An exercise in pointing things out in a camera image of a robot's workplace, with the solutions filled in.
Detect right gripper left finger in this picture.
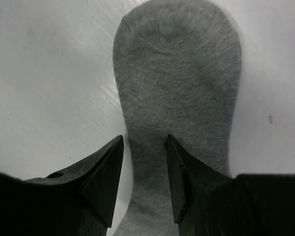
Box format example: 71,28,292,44
0,135,124,236

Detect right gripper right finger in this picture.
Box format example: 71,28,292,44
166,135,295,236

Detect grey sock black stripes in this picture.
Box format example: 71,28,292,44
113,0,241,236

